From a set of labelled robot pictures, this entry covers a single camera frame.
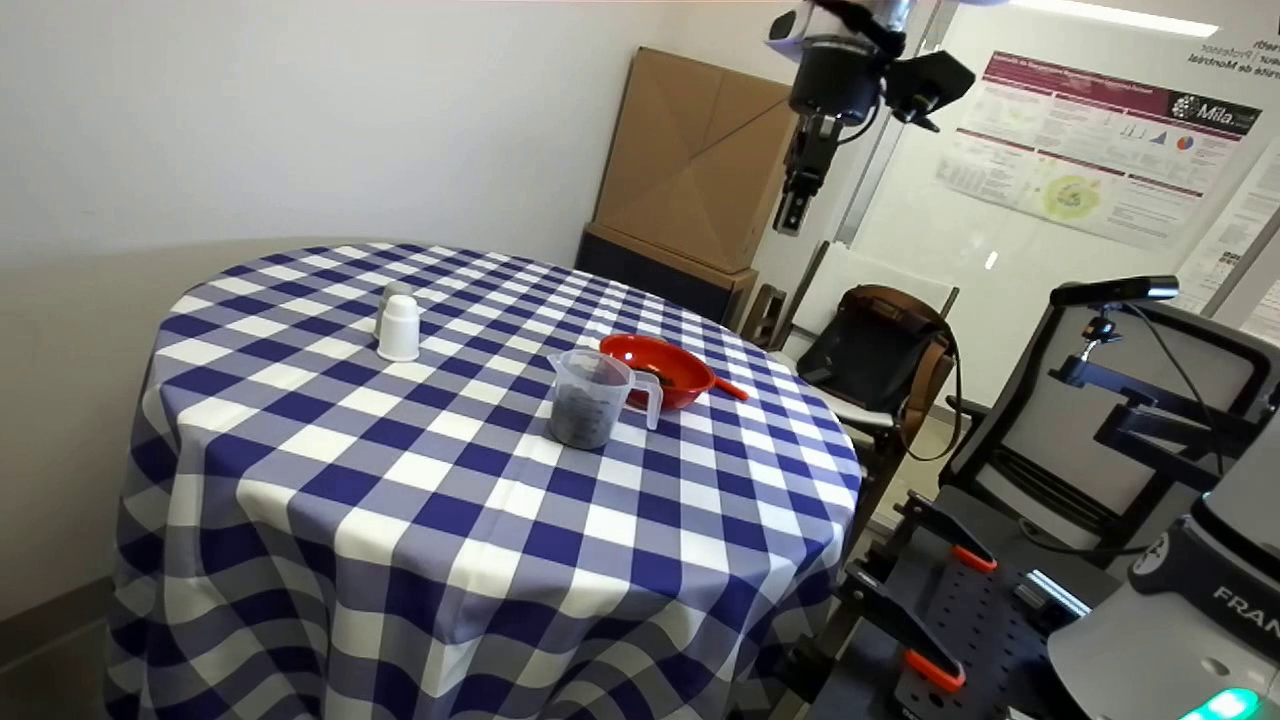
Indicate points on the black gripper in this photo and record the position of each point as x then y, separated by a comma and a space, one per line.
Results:
831, 93

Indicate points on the colourless plastic measuring jar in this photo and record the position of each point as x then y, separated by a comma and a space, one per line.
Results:
587, 402

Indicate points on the orange bowl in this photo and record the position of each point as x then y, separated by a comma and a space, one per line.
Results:
683, 367

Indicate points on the large brown cardboard sheet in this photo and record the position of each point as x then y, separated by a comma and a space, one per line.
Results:
683, 163

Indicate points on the research poster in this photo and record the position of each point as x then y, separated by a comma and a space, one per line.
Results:
1092, 145

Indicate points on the black mesh office chair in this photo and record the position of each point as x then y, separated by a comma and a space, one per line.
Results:
1064, 441

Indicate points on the black clamp orange tip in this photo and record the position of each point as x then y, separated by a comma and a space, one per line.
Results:
954, 543
906, 627

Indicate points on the white shaker bottle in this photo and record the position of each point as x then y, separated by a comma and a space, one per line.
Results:
399, 331

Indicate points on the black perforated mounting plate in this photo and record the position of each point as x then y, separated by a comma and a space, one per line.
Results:
984, 627

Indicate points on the blue white checkered tablecloth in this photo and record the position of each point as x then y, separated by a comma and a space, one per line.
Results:
441, 561

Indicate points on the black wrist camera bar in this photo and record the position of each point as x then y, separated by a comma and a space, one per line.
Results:
932, 81

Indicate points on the black stereo camera bar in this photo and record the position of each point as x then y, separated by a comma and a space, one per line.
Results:
1120, 290

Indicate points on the blue camera mount arm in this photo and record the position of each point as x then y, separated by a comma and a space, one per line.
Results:
1163, 414

